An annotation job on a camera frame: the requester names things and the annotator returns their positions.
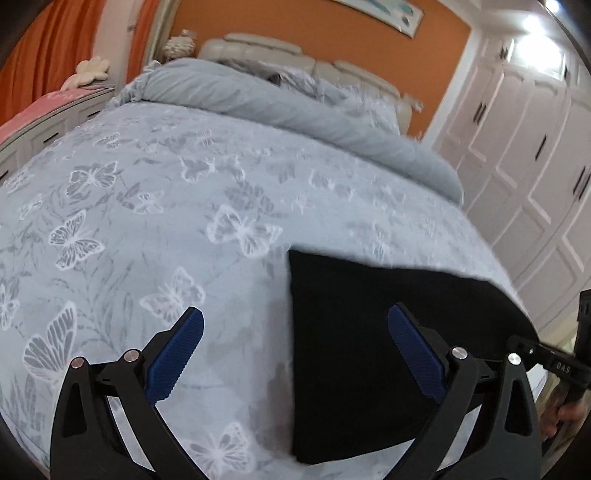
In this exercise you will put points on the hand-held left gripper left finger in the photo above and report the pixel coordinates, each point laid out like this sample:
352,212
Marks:
178,355

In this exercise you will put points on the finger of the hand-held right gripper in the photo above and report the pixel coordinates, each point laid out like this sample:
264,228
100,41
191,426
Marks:
549,360

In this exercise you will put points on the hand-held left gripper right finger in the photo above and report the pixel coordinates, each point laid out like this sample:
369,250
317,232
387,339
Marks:
415,355

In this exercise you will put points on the black pants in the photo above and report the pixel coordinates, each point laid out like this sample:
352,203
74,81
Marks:
360,346

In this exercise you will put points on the person's right hand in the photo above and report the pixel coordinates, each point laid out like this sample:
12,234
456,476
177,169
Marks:
565,417

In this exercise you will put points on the butterfly print bedspread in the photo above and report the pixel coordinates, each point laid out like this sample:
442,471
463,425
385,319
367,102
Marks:
184,207

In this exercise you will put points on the white wardrobe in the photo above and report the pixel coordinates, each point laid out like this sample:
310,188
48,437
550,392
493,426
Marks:
521,175

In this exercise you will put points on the white drawer bench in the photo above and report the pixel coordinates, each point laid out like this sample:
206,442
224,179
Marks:
51,134

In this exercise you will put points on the butterfly print pillow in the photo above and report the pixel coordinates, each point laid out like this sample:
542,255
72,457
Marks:
360,104

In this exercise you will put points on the grey folded duvet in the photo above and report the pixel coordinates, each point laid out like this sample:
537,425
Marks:
286,101

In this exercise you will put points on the pink blanket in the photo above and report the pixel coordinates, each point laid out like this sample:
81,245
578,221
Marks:
41,108

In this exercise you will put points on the cream flower-shaped cushion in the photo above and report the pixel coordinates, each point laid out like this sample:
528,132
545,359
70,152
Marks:
87,73

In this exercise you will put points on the white flower arrangement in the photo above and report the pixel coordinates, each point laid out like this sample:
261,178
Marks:
179,44

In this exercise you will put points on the beige leather headboard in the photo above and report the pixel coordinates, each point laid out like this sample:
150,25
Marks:
277,53

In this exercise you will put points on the narrow orange curtain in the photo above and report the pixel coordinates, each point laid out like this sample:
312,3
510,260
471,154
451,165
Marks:
144,37

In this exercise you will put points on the wide orange curtain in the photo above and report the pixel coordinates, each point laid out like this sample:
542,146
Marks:
51,50

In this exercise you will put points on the beige moulded frame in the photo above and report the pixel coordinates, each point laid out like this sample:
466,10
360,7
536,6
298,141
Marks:
162,27

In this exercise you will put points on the wall painting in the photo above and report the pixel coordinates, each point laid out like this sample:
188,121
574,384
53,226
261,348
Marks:
383,11

